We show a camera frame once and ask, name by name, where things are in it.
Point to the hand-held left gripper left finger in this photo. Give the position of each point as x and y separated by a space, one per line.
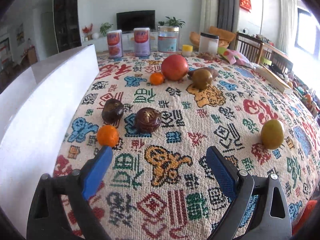
97 172

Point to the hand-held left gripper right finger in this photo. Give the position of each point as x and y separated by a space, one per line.
221 172

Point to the yellow green pear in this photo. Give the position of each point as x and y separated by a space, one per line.
272 133

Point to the dark brown round fruit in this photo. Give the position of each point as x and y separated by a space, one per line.
112 110
147 120

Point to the white walled cardboard box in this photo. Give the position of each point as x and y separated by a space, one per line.
37 105

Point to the brownish yellow pear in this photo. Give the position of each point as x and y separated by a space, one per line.
202 78

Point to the brown sweet potato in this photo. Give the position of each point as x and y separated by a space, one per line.
190 73

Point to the small orange tangerine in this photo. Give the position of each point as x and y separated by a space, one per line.
107 135
157 78

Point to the printed woven tablecloth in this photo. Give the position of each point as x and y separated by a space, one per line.
175 135

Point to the thick book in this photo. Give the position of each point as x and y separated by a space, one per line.
275 78

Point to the large red round fruit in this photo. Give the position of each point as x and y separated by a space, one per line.
174 67

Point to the colourful plastic bag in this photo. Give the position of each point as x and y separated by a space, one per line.
233 56

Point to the pile of dried brown bits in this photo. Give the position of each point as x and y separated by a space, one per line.
206 55

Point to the small yellow cup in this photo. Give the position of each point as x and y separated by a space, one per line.
187 50

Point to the white jar with black lid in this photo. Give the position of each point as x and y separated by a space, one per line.
208 44

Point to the purple red tin can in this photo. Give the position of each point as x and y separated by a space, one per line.
141 42
115 44

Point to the wooden chair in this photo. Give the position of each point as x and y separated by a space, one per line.
250 46

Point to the orange cushion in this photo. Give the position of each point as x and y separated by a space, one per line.
223 36

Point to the white round vase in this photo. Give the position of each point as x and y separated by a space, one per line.
95 36

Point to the white television cabinet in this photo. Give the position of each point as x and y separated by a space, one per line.
127 38

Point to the clear jar with blue label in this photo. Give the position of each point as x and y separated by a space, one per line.
168 41

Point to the red flower bouquet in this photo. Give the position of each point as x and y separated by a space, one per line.
87 29

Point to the green potted plant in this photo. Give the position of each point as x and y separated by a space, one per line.
106 28

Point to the black television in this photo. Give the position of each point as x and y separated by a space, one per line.
135 21

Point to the leafy potted plant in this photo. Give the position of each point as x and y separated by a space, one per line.
174 21

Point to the dark glass cabinet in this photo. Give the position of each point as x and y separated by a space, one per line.
67 15

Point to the bright window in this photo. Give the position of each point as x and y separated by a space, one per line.
306 32

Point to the white sheer curtain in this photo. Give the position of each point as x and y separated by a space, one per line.
287 22

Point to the white standing air conditioner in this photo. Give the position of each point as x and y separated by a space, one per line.
209 7

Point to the grey curtain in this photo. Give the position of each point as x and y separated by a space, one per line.
227 2

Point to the red wall hanging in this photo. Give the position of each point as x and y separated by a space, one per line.
245 1

